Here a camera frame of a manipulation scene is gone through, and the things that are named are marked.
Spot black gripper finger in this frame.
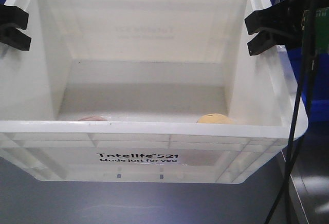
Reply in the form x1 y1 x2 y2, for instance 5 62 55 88
245 0 308 35
1 27 31 51
247 31 303 55
1 4 29 30

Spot yellow toy potato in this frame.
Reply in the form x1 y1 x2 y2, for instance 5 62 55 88
197 113 234 124

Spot pinkish beige toy vegetable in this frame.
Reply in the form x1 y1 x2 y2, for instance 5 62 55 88
79 116 107 121

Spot white plastic Totelife crate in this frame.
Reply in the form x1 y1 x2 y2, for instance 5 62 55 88
1 0 297 184

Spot green circuit board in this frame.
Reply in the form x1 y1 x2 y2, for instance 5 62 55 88
301 7 328 54

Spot blue storage bin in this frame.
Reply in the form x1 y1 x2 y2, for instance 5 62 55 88
270 0 328 123

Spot black cable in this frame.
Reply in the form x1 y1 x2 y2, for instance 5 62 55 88
263 0 316 224
285 0 326 224

